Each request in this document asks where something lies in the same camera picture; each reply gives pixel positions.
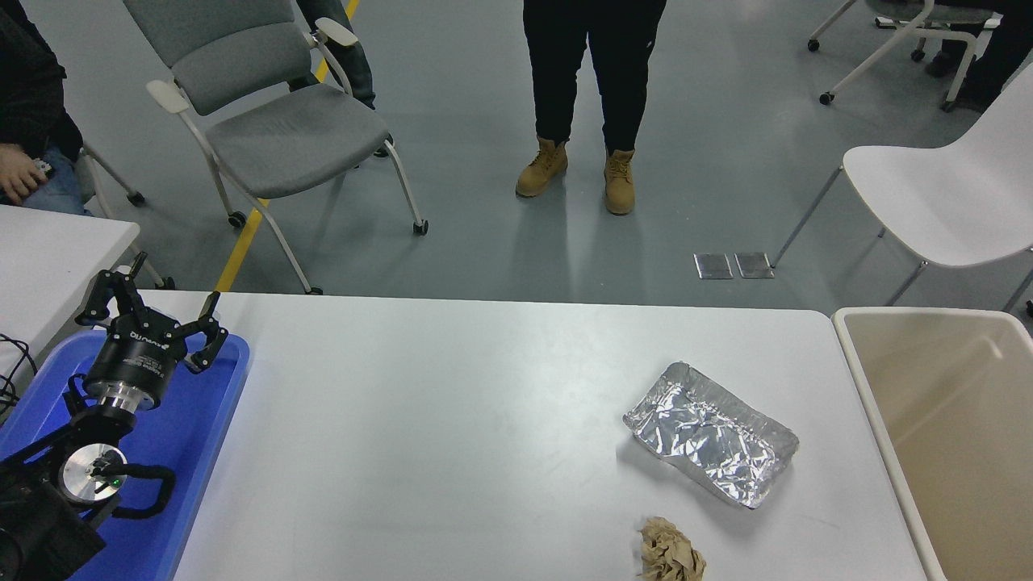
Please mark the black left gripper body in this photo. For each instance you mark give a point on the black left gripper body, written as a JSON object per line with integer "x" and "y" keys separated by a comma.
{"x": 133, "y": 359}

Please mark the small dark handheld device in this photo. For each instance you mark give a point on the small dark handheld device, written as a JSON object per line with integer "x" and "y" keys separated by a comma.
{"x": 44, "y": 169}

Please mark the silver foil tray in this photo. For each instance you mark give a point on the silver foil tray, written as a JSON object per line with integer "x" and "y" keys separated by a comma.
{"x": 702, "y": 436}

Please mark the tan paper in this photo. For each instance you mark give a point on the tan paper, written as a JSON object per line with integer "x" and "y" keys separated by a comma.
{"x": 666, "y": 553}

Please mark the person's hand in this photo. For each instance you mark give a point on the person's hand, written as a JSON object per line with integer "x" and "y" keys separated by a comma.
{"x": 18, "y": 173}

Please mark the white side table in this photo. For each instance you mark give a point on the white side table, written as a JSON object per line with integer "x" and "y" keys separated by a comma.
{"x": 48, "y": 258}

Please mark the blue plastic tray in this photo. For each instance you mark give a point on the blue plastic tray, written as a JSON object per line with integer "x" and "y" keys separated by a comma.
{"x": 202, "y": 420}

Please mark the grey-legged chair with casters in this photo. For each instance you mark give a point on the grey-legged chair with casters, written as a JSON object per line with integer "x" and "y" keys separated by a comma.
{"x": 135, "y": 198}

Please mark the grey padded chair, white armrests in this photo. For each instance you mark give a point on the grey padded chair, white armrests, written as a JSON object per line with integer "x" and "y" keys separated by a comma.
{"x": 290, "y": 137}

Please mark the person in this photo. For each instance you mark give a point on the person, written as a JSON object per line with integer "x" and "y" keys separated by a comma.
{"x": 351, "y": 56}
{"x": 621, "y": 64}
{"x": 28, "y": 89}
{"x": 1005, "y": 56}

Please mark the metal floor plate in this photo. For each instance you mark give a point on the metal floor plate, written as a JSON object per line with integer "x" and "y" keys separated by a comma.
{"x": 754, "y": 265}
{"x": 713, "y": 265}

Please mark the white moulded plastic chair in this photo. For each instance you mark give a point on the white moulded plastic chair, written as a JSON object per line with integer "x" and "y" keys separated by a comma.
{"x": 928, "y": 194}

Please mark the large pale bin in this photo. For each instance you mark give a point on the large pale bin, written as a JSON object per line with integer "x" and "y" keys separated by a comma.
{"x": 952, "y": 452}

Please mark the white-framed wheeled office chair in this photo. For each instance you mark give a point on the white-framed wheeled office chair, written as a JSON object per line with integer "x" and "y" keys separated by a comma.
{"x": 928, "y": 12}

